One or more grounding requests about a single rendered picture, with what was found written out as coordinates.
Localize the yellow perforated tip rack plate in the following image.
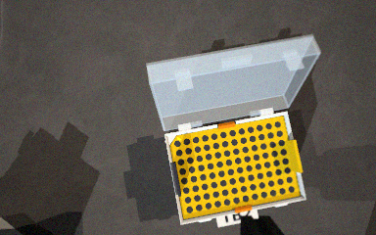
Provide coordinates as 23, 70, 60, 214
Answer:
170, 116, 303, 219

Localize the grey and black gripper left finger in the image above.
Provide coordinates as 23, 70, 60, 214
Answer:
240, 215, 266, 235

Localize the white label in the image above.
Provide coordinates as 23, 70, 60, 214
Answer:
216, 210, 259, 227

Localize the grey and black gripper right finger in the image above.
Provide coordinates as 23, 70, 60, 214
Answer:
256, 215, 284, 235

